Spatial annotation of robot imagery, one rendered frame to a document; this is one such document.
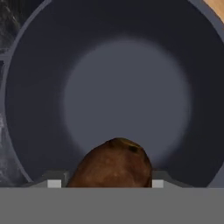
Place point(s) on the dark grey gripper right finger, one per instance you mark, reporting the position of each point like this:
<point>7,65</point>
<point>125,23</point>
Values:
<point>159,178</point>

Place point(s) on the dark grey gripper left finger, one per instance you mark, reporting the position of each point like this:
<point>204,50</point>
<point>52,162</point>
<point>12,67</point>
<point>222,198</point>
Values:
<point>55,179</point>

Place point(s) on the brown sweet potato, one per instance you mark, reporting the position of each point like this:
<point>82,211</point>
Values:
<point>113,167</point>

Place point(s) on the dark grey pot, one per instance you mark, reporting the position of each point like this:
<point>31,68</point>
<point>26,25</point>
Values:
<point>125,87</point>

